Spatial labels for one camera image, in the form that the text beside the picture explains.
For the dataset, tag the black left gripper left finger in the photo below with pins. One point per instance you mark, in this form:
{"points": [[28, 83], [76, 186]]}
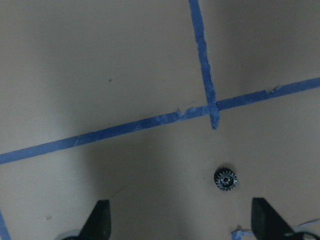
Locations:
{"points": [[98, 225]]}

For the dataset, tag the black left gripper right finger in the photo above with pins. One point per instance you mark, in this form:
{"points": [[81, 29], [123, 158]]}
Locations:
{"points": [[266, 223]]}

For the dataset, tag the black bearing gear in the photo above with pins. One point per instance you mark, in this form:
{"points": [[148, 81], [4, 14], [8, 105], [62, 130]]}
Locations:
{"points": [[225, 179]]}

